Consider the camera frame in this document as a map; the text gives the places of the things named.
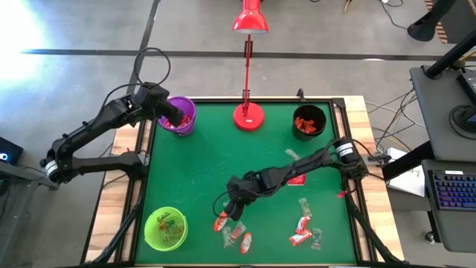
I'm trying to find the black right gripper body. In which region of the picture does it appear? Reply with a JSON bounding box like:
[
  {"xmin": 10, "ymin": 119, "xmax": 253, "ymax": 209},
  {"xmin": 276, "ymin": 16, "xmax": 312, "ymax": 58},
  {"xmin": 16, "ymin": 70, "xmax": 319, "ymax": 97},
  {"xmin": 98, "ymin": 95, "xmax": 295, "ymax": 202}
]
[{"xmin": 225, "ymin": 174, "xmax": 267, "ymax": 206}]

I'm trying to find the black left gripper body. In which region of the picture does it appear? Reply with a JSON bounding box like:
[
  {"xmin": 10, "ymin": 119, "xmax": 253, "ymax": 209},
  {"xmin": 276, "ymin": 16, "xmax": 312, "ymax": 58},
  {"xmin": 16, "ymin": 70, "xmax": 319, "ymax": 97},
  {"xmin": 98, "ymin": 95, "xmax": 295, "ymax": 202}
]
[{"xmin": 134, "ymin": 83, "xmax": 172, "ymax": 117}]

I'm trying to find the clear candy wrapper red print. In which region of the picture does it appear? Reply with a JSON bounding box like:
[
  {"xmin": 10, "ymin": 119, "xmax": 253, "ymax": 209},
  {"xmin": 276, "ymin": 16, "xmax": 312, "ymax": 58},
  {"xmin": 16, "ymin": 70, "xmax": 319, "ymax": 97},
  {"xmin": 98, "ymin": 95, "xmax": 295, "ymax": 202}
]
[{"xmin": 230, "ymin": 221, "xmax": 248, "ymax": 242}]

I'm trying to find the orange white printed candy wrapper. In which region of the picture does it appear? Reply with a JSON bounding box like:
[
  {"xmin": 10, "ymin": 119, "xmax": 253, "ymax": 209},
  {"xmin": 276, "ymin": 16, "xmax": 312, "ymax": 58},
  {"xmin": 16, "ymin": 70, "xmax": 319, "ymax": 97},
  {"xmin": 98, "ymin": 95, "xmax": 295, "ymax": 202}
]
[{"xmin": 239, "ymin": 232, "xmax": 253, "ymax": 255}]

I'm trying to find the red white candy wrapper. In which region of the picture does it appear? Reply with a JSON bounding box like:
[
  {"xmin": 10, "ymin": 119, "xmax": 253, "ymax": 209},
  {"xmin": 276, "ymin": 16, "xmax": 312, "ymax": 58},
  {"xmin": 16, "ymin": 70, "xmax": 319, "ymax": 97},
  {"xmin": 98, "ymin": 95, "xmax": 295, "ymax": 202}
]
[{"xmin": 295, "ymin": 215, "xmax": 312, "ymax": 235}]

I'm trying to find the red white candy bar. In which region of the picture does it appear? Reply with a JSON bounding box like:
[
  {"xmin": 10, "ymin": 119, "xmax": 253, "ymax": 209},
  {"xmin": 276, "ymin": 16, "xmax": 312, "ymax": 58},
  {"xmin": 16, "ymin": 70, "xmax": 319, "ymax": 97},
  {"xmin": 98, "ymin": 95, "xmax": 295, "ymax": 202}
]
[{"xmin": 289, "ymin": 229, "xmax": 314, "ymax": 247}]

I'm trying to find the purple plastic bucket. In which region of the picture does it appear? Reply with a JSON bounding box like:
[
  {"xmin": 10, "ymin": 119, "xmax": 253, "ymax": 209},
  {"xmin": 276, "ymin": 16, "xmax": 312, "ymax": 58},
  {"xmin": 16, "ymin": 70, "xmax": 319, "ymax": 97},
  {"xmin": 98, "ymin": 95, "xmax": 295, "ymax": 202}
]
[{"xmin": 158, "ymin": 95, "xmax": 197, "ymax": 137}]

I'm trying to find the green table mat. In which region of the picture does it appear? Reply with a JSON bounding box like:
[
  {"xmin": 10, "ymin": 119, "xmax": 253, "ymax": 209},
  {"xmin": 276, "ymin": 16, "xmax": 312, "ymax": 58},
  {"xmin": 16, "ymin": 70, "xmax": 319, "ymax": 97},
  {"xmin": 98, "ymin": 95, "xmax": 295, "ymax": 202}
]
[{"xmin": 134, "ymin": 100, "xmax": 358, "ymax": 266}]

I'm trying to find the red desk lamp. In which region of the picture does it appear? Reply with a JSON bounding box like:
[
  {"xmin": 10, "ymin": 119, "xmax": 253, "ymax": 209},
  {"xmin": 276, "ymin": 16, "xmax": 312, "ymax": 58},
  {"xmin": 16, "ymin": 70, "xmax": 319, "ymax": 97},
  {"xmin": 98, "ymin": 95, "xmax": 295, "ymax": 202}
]
[{"xmin": 231, "ymin": 0, "xmax": 270, "ymax": 133}]

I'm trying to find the green plastic bucket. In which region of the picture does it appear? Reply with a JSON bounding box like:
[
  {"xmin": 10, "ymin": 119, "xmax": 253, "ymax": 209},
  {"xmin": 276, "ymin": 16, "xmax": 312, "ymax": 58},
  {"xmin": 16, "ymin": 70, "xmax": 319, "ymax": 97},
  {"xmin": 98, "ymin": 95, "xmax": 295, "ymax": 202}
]
[{"xmin": 144, "ymin": 206, "xmax": 189, "ymax": 253}]

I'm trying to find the black plastic bucket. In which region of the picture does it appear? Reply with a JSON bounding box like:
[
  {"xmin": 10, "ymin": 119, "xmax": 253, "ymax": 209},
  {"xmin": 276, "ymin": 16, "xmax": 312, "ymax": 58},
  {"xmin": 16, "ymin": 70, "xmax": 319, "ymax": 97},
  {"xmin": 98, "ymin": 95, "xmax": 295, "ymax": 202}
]
[{"xmin": 292, "ymin": 104, "xmax": 328, "ymax": 141}]

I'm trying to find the grey stand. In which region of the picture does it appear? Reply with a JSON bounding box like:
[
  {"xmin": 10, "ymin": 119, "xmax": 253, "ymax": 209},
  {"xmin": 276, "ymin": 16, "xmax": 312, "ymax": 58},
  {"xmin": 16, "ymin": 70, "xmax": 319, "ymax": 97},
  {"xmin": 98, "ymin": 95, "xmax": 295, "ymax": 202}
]
[{"xmin": 0, "ymin": 160, "xmax": 62, "ymax": 191}]

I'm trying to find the black tablet blue light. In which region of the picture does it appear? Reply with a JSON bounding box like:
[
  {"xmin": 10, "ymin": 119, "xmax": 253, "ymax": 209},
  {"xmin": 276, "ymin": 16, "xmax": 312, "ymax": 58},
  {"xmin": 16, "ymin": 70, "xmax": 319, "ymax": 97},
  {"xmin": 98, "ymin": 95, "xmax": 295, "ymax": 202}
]
[{"xmin": 0, "ymin": 136, "xmax": 25, "ymax": 167}]

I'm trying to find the white paper sheet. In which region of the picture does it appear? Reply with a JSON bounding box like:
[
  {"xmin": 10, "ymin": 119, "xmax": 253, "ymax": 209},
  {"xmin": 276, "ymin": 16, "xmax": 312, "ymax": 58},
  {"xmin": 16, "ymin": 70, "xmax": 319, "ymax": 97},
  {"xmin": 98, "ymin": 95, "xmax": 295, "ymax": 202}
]
[{"xmin": 386, "ymin": 147, "xmax": 428, "ymax": 198}]

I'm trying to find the grey desk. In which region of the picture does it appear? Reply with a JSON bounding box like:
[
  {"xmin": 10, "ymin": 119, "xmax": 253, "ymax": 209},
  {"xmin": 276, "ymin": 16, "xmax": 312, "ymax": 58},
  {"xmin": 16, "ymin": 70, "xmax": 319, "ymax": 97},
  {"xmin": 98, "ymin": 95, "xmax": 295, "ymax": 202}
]
[{"xmin": 408, "ymin": 65, "xmax": 476, "ymax": 164}]

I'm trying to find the backlit black keyboard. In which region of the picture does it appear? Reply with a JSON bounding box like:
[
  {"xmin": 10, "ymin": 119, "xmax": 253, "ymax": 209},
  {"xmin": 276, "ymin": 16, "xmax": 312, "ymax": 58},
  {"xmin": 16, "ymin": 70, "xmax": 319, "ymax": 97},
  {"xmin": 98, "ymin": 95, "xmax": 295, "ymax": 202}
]
[{"xmin": 426, "ymin": 170, "xmax": 476, "ymax": 212}]

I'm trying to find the grey keyboard shelf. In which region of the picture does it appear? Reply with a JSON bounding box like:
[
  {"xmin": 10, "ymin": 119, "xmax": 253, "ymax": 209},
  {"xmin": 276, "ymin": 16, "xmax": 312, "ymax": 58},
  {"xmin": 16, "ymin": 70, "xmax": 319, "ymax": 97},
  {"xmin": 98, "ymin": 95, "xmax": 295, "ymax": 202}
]
[{"xmin": 421, "ymin": 159, "xmax": 476, "ymax": 255}]

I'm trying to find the black round device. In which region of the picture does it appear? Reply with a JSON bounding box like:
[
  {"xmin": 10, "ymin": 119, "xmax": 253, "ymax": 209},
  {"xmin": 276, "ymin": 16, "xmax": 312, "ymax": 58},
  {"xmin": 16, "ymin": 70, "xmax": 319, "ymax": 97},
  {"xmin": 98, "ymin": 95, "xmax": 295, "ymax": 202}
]
[{"xmin": 448, "ymin": 104, "xmax": 476, "ymax": 141}]

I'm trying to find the black pole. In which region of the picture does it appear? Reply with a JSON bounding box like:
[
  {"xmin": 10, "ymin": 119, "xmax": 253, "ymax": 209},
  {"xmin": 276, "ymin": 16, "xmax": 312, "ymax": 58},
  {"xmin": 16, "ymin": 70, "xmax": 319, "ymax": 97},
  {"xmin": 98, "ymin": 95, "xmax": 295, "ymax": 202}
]
[{"xmin": 425, "ymin": 28, "xmax": 476, "ymax": 80}]

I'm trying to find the black stand foot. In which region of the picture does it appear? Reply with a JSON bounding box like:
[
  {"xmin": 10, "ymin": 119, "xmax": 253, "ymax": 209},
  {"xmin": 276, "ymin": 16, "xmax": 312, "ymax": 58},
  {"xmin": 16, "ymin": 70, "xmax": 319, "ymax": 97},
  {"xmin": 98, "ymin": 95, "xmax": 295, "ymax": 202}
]
[{"xmin": 406, "ymin": 0, "xmax": 459, "ymax": 42}]

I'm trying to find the striped floor mat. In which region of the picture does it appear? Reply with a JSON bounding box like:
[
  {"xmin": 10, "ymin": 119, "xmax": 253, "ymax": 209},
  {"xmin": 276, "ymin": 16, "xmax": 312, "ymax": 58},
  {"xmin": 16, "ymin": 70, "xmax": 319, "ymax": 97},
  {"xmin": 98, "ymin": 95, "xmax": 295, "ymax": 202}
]
[{"xmin": 423, "ymin": 0, "xmax": 449, "ymax": 45}]

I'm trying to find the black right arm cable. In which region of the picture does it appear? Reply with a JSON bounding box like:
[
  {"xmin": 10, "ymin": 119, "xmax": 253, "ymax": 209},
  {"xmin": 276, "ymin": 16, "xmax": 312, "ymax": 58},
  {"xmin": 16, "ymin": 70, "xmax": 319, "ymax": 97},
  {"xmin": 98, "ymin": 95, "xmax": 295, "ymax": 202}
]
[{"xmin": 212, "ymin": 189, "xmax": 239, "ymax": 219}]

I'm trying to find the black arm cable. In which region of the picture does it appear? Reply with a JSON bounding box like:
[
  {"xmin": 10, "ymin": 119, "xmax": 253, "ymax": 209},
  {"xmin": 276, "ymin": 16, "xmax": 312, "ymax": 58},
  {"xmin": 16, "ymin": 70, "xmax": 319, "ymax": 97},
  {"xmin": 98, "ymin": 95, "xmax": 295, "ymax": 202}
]
[
  {"xmin": 100, "ymin": 47, "xmax": 172, "ymax": 109},
  {"xmin": 212, "ymin": 189, "xmax": 239, "ymax": 219}
]

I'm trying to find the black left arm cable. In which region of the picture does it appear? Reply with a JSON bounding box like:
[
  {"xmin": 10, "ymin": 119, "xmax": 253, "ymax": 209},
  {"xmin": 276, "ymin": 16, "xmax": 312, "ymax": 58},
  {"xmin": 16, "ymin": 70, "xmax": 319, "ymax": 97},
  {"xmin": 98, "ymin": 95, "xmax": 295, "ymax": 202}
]
[{"xmin": 100, "ymin": 47, "xmax": 172, "ymax": 109}]

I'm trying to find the black metal table frame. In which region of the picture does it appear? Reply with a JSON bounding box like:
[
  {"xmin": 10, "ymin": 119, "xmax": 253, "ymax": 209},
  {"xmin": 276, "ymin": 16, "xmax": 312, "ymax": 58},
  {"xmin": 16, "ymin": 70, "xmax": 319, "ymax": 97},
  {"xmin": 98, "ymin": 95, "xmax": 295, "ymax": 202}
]
[{"xmin": 80, "ymin": 89, "xmax": 406, "ymax": 268}]

